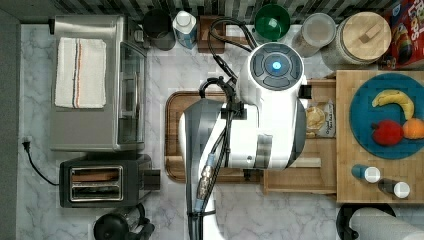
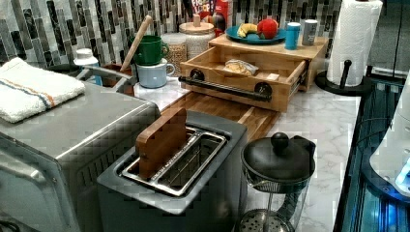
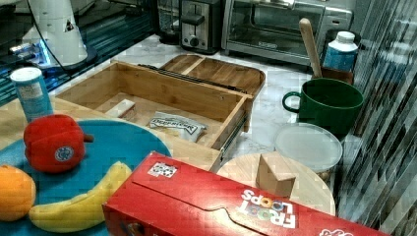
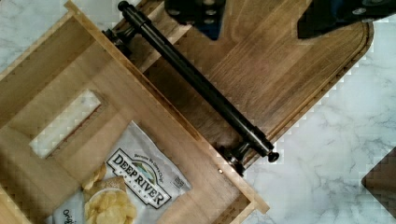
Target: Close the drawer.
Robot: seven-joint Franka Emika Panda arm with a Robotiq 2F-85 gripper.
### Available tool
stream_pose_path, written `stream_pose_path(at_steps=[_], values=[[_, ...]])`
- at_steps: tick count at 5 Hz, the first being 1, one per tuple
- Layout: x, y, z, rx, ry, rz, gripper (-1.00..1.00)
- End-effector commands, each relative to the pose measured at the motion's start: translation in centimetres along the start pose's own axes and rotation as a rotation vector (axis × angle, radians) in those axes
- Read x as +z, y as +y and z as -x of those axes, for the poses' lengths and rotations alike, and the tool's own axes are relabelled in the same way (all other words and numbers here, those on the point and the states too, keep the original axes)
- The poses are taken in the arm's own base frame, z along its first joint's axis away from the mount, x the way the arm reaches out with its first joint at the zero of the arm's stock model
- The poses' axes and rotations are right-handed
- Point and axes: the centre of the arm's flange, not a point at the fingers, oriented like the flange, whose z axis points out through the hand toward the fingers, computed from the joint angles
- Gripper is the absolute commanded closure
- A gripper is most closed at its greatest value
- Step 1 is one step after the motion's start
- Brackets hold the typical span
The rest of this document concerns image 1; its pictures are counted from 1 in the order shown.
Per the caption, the bamboo drawer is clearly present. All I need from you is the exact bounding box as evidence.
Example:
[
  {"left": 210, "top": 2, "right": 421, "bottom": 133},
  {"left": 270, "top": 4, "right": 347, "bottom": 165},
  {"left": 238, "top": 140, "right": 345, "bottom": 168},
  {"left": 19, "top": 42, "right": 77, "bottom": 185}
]
[{"left": 262, "top": 78, "right": 337, "bottom": 196}]

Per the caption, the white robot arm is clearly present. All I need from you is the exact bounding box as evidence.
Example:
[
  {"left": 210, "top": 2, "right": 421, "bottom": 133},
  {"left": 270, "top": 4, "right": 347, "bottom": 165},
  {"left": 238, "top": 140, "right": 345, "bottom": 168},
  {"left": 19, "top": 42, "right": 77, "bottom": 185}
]
[{"left": 178, "top": 42, "right": 306, "bottom": 240}]

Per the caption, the bamboo drawer cabinet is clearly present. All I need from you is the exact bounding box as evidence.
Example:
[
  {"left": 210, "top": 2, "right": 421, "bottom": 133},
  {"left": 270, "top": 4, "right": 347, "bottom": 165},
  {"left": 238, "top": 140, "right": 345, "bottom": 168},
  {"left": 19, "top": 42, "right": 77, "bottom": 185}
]
[{"left": 336, "top": 70, "right": 423, "bottom": 204}]

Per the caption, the dark wooden cutting board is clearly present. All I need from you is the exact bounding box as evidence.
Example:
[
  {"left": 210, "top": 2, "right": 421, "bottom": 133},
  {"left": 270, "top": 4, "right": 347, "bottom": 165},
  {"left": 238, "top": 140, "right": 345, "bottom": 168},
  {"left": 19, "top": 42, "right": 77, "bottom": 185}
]
[{"left": 164, "top": 91, "right": 263, "bottom": 184}]

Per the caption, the brown wooden box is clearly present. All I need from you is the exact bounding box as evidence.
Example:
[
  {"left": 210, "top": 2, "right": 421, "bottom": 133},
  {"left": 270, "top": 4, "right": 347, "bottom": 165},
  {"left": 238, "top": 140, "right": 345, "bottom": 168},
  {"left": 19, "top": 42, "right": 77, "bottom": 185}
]
[{"left": 197, "top": 16, "right": 225, "bottom": 54}]

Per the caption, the stainless toaster oven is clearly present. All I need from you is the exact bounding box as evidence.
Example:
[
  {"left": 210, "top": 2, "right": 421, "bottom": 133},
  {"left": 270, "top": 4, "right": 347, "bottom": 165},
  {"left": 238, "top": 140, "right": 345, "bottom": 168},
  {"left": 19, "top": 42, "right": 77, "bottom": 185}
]
[{"left": 50, "top": 15, "right": 146, "bottom": 152}]

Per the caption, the blue white carton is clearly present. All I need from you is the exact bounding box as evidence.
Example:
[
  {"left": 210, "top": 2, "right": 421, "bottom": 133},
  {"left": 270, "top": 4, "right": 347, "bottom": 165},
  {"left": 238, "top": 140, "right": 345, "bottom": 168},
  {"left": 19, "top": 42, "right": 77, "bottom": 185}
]
[{"left": 172, "top": 11, "right": 197, "bottom": 49}]

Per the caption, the dark grey cup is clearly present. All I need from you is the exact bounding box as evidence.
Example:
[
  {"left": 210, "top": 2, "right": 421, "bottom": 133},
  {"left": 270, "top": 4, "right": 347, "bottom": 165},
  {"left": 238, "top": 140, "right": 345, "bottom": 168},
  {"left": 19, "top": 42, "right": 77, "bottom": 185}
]
[{"left": 142, "top": 9, "right": 176, "bottom": 51}]

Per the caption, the bag of snacks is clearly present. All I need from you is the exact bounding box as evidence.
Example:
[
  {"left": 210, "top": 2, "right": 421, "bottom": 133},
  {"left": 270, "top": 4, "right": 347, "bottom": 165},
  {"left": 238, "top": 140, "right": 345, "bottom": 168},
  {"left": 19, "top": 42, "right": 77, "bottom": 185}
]
[{"left": 306, "top": 100, "right": 336, "bottom": 138}]

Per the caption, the green bowl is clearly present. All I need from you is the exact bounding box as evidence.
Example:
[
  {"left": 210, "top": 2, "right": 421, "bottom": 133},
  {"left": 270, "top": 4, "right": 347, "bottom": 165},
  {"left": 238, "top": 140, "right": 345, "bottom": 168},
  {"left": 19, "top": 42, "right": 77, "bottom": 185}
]
[{"left": 254, "top": 4, "right": 291, "bottom": 42}]

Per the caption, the black two-slot toaster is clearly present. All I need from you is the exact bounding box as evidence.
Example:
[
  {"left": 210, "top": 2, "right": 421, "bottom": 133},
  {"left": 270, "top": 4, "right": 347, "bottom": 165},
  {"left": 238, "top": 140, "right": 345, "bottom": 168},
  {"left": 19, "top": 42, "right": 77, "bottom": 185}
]
[{"left": 59, "top": 153, "right": 161, "bottom": 208}]

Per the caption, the black coffee grinder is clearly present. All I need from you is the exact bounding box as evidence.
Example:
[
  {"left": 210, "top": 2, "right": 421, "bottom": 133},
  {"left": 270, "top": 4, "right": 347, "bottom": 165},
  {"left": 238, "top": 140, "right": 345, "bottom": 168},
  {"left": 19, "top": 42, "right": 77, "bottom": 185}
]
[{"left": 93, "top": 203, "right": 155, "bottom": 240}]

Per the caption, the clear glass jar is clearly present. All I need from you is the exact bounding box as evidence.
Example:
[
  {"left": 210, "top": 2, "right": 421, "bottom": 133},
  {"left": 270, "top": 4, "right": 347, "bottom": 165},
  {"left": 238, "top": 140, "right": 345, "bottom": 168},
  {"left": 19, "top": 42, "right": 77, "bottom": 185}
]
[{"left": 292, "top": 13, "right": 336, "bottom": 58}]

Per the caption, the white striped dish towel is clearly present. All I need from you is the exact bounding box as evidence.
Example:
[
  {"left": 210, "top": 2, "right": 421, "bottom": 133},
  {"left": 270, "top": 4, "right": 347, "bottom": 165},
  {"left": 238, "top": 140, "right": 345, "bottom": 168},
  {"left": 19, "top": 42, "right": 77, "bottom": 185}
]
[{"left": 54, "top": 37, "right": 107, "bottom": 109}]

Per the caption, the blue round plate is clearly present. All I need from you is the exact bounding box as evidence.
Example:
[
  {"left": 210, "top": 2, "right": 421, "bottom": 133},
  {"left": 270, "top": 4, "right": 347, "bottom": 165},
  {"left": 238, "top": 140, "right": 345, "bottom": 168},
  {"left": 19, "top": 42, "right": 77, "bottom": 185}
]
[{"left": 349, "top": 73, "right": 424, "bottom": 159}]

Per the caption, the blue shaker white cap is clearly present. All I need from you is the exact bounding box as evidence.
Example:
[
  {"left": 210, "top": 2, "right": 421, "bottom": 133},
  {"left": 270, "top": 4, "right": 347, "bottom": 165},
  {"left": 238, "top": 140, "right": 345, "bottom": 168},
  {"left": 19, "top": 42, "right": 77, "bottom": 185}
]
[{"left": 351, "top": 164, "right": 381, "bottom": 183}]

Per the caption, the canister with wooden lid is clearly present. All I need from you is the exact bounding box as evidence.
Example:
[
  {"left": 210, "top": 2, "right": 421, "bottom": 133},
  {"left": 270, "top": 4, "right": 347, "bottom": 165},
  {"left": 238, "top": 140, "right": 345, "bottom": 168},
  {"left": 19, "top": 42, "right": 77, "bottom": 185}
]
[{"left": 321, "top": 12, "right": 392, "bottom": 65}]

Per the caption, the red apple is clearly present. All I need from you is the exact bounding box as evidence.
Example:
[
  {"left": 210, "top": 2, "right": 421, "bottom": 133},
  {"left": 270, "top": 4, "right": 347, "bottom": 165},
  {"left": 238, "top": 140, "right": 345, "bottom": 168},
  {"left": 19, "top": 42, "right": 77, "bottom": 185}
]
[{"left": 371, "top": 120, "right": 404, "bottom": 146}]

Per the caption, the paper towel roll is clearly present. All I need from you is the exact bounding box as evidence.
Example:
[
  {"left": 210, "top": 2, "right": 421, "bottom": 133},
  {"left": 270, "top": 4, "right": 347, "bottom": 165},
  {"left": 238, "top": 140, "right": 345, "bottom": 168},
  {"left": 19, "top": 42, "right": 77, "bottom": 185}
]
[{"left": 336, "top": 204, "right": 424, "bottom": 240}]

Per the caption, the yellow banana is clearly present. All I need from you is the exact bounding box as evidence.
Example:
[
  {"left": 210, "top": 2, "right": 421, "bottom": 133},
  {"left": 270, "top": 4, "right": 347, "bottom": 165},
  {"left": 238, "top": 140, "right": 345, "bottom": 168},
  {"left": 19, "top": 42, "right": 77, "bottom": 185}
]
[{"left": 372, "top": 89, "right": 415, "bottom": 120}]

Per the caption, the dark shaker white cap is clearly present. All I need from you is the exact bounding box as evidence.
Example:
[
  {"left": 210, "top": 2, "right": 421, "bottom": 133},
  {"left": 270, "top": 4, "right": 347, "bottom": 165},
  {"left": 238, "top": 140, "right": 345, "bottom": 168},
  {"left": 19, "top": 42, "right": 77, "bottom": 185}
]
[{"left": 378, "top": 178, "right": 410, "bottom": 199}]

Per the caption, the orange fruit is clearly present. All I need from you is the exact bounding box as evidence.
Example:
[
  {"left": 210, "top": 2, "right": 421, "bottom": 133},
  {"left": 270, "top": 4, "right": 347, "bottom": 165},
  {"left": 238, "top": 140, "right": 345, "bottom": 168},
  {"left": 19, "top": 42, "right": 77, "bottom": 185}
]
[{"left": 403, "top": 118, "right": 424, "bottom": 139}]

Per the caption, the red cereal box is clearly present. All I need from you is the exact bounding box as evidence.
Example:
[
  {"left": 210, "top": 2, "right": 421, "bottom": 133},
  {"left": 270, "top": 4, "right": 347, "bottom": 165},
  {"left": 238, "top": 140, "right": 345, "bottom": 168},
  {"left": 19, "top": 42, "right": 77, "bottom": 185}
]
[{"left": 379, "top": 0, "right": 424, "bottom": 70}]

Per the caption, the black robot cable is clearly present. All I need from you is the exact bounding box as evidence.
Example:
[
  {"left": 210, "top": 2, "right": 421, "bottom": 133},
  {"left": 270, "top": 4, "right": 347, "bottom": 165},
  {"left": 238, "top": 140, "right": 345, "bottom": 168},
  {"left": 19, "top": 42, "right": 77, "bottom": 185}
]
[{"left": 186, "top": 17, "right": 259, "bottom": 240}]

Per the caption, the black power cord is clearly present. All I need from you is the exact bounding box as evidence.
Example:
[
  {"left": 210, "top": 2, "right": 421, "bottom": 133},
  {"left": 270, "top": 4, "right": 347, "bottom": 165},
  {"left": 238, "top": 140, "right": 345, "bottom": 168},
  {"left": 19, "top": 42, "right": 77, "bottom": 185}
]
[{"left": 21, "top": 139, "right": 60, "bottom": 186}]

